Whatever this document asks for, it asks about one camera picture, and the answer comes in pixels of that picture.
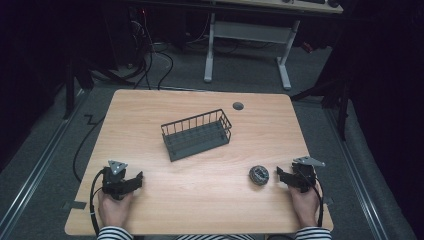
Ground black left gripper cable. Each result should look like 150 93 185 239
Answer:
88 168 106 237

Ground person's striped torso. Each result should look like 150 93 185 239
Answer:
175 233 256 240

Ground person's right hand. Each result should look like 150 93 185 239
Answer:
287 183 323 229

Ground black stand legs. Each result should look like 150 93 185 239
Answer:
61 54 136 120
290 74 355 142

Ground black wire basket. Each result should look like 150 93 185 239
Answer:
160 108 233 163

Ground black floor cable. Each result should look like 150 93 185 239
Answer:
72 114 106 184

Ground metal floor rail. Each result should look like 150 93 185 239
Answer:
0 89 88 236
323 105 390 240

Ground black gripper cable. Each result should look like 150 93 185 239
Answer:
88 168 106 237
309 173 326 228

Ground white-framed desk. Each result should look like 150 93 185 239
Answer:
203 0 345 91

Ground grey tape strip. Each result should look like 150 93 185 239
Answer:
62 200 88 211

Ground dark round scouring ball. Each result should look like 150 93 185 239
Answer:
248 165 270 186

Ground person's left hand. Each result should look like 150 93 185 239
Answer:
97 190 135 230

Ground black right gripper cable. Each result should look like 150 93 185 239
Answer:
309 173 326 228

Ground bundle of black cables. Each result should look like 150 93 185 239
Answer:
128 9 175 91

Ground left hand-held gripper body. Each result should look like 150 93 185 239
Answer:
101 159 135 201

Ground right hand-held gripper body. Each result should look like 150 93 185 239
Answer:
290 155 327 194

